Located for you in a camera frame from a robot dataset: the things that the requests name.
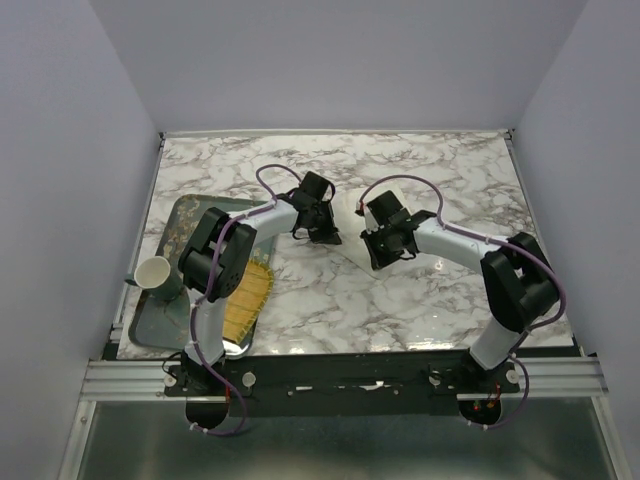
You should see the cream cloth napkin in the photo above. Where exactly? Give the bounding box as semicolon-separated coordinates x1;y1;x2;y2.
331;187;390;279

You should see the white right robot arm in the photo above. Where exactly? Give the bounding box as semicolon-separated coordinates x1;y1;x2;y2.
356;190;563;392

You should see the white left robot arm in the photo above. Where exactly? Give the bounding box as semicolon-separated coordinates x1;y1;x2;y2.
178;172;341;395

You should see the yellow bamboo mat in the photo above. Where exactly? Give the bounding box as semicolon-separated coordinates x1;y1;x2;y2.
223;260;274;344

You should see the white cup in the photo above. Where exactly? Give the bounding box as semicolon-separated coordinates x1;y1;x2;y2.
124;256;183;302

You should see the green floral metal tray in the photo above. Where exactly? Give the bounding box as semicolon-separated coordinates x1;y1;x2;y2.
127;194;275;359

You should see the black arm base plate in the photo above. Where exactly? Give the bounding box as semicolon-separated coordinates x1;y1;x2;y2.
165;350;520;418

